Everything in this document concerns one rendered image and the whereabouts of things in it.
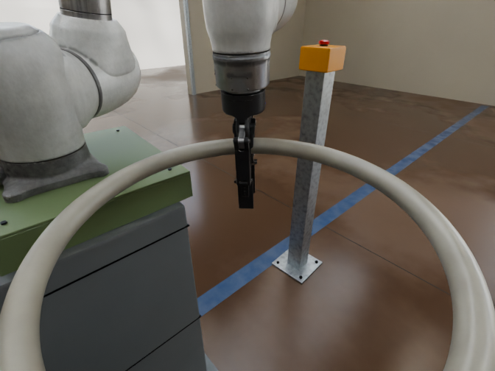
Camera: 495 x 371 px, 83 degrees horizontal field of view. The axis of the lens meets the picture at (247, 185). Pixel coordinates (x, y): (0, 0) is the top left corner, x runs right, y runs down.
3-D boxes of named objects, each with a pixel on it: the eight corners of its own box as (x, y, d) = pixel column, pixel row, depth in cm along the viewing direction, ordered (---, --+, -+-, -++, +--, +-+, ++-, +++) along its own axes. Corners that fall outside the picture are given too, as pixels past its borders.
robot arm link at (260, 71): (206, 56, 41) (211, 97, 44) (269, 55, 40) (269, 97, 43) (217, 46, 48) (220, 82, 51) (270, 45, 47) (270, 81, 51)
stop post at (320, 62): (322, 263, 156) (363, 43, 101) (301, 284, 143) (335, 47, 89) (292, 246, 168) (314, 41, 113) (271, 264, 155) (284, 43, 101)
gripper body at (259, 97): (224, 81, 51) (227, 129, 56) (216, 95, 44) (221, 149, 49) (266, 80, 50) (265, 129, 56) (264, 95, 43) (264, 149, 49)
